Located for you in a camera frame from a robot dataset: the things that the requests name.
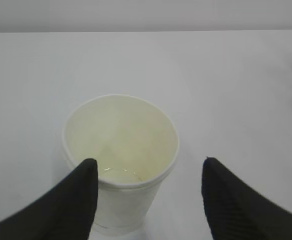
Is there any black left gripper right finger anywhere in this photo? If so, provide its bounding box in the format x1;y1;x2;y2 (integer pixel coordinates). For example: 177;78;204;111
201;157;292;240

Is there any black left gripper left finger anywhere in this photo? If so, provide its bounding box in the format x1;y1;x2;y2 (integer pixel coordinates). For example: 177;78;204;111
0;158;98;240

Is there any white paper cup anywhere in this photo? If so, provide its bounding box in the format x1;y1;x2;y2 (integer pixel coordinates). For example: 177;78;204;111
61;94;179;236

